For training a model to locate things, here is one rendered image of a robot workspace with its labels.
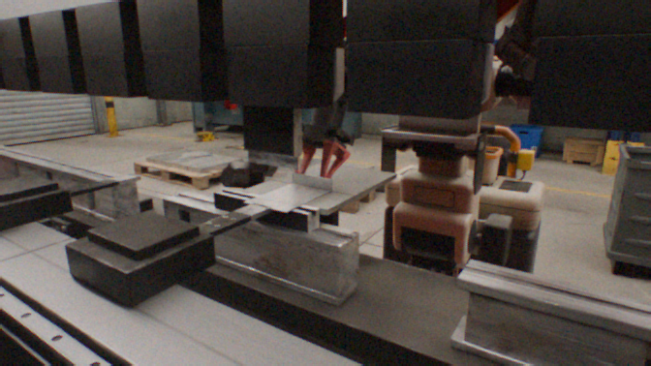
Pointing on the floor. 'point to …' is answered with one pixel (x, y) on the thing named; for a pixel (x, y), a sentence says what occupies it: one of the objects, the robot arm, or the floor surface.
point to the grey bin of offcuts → (630, 212)
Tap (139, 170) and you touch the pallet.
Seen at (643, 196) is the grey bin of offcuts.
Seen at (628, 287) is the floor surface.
